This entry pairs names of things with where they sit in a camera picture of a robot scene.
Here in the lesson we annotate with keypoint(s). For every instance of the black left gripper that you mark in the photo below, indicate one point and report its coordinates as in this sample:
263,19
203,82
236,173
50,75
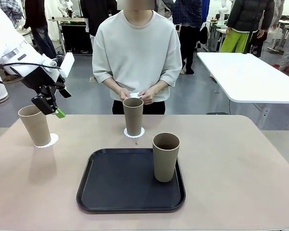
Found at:
36,80

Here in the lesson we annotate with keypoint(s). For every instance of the tall brown paper cup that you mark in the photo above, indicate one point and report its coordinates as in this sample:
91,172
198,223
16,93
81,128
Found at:
36,127
166,163
133,120

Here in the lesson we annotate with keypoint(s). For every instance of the white scalloped paper coaster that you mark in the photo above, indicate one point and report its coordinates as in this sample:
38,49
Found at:
135,137
135,95
54,139

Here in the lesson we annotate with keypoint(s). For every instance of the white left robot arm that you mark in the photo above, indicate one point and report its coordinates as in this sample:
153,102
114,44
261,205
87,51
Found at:
4,43

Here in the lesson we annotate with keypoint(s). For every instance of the person's right forearm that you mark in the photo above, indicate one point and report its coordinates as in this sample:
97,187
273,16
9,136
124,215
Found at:
112,84

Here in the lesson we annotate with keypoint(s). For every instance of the person's left forearm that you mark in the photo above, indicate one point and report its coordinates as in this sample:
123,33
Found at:
159,87

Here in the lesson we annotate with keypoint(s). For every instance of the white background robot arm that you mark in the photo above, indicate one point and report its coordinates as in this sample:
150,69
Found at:
222,14

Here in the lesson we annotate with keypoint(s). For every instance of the person's right hand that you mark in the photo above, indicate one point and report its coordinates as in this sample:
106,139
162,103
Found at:
124,93

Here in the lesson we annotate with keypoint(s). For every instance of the person's left hand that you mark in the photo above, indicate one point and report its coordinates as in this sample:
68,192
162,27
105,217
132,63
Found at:
148,97

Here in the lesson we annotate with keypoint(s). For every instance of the black covered workbench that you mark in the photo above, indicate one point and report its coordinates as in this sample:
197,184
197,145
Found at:
74,36

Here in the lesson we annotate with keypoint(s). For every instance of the bystander in black with jeans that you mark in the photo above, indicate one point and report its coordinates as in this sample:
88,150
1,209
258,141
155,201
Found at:
36,12

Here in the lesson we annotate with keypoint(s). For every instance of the person in light grey shirt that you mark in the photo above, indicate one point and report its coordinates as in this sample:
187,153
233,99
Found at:
137,60

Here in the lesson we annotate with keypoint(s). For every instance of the bystander in black top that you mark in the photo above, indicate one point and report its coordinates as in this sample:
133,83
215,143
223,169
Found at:
96,14

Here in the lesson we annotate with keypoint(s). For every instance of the bystander in plaid shirt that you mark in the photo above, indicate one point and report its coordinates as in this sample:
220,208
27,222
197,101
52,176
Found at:
16,10

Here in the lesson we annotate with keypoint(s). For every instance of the black plastic serving tray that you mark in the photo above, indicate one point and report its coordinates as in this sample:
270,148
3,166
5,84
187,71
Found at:
125,192

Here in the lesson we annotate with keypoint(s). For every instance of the bystander in dark blue plaid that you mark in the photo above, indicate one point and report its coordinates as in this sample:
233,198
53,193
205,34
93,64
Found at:
187,14

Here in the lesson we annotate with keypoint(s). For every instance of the black backpack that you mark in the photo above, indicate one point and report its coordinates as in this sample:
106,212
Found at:
203,34

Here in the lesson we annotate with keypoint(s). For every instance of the large white table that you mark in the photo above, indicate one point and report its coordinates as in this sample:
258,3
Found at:
243,77

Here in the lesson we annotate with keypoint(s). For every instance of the bystander with lime green trousers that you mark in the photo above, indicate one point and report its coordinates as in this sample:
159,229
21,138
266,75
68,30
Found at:
248,14

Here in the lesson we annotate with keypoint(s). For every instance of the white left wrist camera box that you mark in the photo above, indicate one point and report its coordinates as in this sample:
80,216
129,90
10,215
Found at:
68,63

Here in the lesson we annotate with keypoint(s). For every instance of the black camera stand pole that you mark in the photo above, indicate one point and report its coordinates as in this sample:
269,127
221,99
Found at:
249,41

